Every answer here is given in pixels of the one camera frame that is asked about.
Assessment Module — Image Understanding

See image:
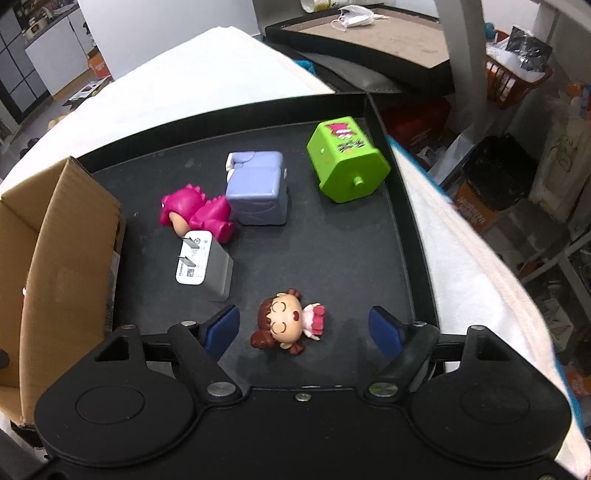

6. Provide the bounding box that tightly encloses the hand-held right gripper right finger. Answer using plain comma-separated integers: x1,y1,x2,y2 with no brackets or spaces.
364,305,503,402

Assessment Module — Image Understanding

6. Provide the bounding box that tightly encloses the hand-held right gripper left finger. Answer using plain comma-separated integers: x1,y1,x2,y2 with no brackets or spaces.
92,305,244,402

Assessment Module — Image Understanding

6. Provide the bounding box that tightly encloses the brown-haired girl figurine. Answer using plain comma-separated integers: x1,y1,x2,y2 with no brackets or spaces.
250,288,328,356

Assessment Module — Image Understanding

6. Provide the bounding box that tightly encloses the white charger plug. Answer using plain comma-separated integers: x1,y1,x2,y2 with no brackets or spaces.
174,230,234,302

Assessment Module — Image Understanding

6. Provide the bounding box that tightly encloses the pink dinosaur figurine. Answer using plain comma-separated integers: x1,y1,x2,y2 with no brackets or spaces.
160,184,235,243

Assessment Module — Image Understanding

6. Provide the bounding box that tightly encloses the purple block toy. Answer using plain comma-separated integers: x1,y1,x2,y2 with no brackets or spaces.
225,151,291,226

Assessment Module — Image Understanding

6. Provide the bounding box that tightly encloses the cardboard box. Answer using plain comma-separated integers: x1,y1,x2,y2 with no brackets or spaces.
0,156,126,428

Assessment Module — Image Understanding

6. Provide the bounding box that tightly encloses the green hexagonal toy box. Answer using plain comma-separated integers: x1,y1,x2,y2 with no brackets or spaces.
307,116,392,204

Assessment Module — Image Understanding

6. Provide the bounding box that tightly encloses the large black bag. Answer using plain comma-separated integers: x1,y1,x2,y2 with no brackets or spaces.
464,134,539,212

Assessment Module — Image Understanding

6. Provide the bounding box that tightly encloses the beige tote bag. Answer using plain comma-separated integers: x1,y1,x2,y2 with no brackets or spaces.
528,88,591,223

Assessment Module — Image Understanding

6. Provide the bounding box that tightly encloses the black seat cushion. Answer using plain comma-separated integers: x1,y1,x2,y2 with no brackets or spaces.
295,51,403,95

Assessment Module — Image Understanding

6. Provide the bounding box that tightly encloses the orange plastic basket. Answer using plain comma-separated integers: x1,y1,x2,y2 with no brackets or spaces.
485,48,553,110

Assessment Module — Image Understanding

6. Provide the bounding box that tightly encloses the black tray with brown board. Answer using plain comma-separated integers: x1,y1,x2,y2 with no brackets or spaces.
265,4,455,96

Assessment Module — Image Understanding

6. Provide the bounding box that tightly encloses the orange cardboard carton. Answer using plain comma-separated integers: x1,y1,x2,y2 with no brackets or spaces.
86,48,114,85

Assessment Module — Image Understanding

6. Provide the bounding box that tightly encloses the white face mask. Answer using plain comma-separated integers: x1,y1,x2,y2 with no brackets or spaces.
334,6,389,32

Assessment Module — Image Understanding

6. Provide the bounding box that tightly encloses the black plastic bag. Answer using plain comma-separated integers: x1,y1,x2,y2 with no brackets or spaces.
505,25,553,71

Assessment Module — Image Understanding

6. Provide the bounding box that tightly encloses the white cabinet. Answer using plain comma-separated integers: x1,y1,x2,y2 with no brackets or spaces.
25,4,100,99

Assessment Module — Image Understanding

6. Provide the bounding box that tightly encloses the white yellow paper cup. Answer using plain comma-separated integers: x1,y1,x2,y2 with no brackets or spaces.
300,0,343,14

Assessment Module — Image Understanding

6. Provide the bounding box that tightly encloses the white post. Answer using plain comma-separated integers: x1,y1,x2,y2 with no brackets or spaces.
434,0,496,139

